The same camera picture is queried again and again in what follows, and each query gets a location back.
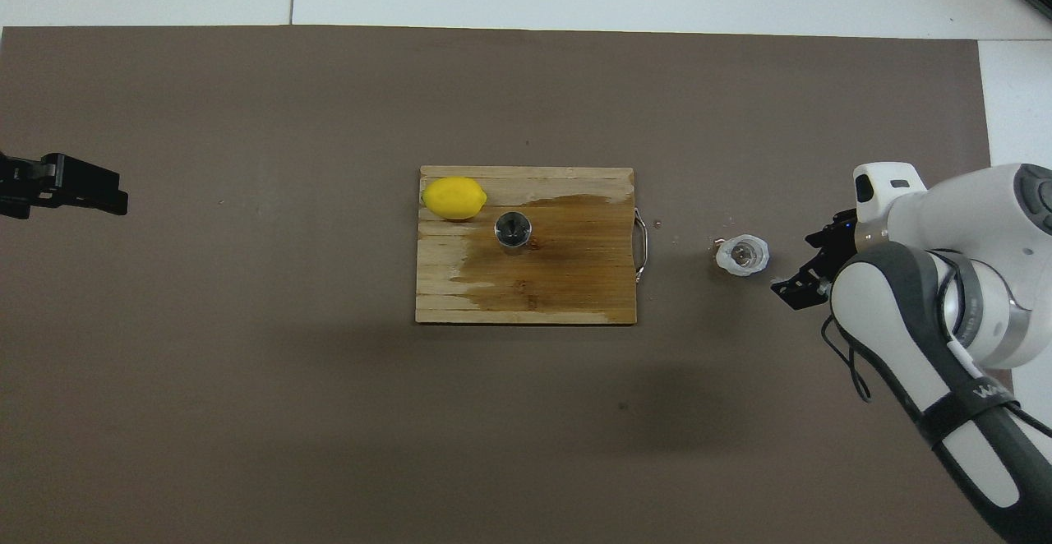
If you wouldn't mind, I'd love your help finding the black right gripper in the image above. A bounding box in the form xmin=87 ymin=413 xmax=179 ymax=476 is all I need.
xmin=771 ymin=209 xmax=858 ymax=311

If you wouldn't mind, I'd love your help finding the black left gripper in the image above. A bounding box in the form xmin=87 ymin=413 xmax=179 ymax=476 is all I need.
xmin=0 ymin=152 xmax=128 ymax=218

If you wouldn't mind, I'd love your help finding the small clear frosted cup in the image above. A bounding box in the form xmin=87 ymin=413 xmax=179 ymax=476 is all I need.
xmin=713 ymin=233 xmax=771 ymax=277

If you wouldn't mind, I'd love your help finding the steel double jigger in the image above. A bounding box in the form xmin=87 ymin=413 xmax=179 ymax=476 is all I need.
xmin=494 ymin=210 xmax=533 ymax=253

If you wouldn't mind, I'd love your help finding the wooden cutting board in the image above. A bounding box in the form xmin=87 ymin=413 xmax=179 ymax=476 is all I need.
xmin=415 ymin=166 xmax=650 ymax=325

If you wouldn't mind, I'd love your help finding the brown paper table mat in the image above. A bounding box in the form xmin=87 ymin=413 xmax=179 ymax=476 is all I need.
xmin=0 ymin=25 xmax=1032 ymax=544

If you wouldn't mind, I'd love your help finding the yellow lemon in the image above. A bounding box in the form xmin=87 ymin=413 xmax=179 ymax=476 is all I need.
xmin=422 ymin=177 xmax=488 ymax=222

